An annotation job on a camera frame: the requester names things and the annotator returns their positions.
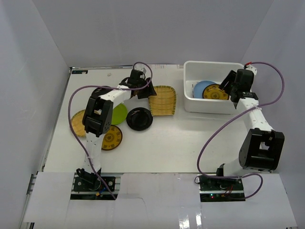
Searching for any yellow patterned plate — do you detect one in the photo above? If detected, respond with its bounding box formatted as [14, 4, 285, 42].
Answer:
[202, 84, 229, 100]
[102, 125, 123, 151]

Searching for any white plastic bin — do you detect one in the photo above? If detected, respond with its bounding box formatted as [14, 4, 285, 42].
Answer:
[183, 61, 243, 115]

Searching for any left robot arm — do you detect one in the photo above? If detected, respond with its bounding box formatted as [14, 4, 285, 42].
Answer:
[82, 69, 157, 173]

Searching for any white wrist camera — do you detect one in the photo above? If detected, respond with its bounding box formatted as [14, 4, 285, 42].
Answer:
[244, 62, 257, 76]
[135, 65, 147, 74]

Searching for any blue plastic plate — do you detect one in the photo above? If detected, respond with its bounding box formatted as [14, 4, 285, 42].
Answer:
[193, 81, 215, 99]

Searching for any green plastic plate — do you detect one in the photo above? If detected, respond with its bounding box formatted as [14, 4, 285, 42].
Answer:
[112, 104, 128, 125]

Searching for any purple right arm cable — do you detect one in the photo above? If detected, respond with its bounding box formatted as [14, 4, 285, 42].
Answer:
[196, 61, 285, 200]

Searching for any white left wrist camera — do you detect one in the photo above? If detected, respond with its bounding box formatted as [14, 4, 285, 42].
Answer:
[135, 65, 147, 74]

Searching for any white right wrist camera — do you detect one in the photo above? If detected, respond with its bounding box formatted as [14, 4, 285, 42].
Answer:
[244, 62, 257, 76]

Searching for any round bamboo woven tray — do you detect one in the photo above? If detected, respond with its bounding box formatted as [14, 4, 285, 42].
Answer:
[71, 110, 86, 138]

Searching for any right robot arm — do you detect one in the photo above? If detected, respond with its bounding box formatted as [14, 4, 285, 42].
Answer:
[215, 69, 285, 190]

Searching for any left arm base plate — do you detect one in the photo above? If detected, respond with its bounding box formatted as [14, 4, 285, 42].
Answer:
[73, 168, 116, 192]

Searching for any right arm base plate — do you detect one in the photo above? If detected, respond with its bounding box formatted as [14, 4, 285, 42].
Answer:
[195, 175, 244, 192]

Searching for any black glossy plate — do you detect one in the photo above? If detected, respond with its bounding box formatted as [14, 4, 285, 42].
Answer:
[126, 107, 153, 131]

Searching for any square bamboo woven tray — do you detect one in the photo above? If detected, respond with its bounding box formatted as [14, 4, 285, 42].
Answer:
[148, 85, 177, 116]

